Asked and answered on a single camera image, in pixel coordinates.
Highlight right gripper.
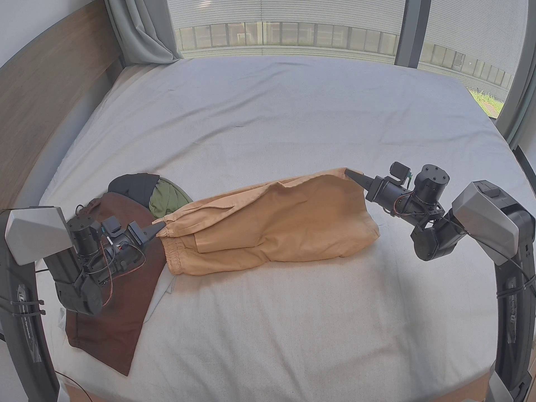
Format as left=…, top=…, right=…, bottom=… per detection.
left=343, top=167, right=415, bottom=217

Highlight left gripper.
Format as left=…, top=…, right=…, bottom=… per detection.
left=107, top=221, right=167, bottom=272

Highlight tan shorts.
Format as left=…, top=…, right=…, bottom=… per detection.
left=157, top=167, right=381, bottom=276

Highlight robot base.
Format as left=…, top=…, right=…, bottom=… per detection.
left=487, top=367, right=513, bottom=402

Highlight bed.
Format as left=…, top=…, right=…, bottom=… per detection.
left=0, top=0, right=532, bottom=402

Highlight green garment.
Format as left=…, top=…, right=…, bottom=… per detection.
left=149, top=177, right=194, bottom=219

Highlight black garment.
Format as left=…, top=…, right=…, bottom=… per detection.
left=108, top=173, right=161, bottom=208

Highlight white garment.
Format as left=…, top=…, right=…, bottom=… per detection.
left=144, top=272, right=177, bottom=326

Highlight brown shorts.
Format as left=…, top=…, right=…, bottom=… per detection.
left=65, top=193, right=169, bottom=377

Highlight window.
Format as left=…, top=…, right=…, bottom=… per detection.
left=161, top=0, right=536, bottom=152

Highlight grey-green curtain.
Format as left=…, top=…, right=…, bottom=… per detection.
left=100, top=0, right=183, bottom=65

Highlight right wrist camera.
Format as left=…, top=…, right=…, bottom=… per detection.
left=389, top=162, right=414, bottom=185

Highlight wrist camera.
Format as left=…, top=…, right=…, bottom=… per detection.
left=100, top=217, right=123, bottom=238
left=389, top=162, right=414, bottom=185

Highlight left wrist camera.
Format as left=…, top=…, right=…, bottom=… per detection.
left=100, top=217, right=123, bottom=238

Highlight black cable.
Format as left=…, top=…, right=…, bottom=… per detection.
left=100, top=245, right=145, bottom=307

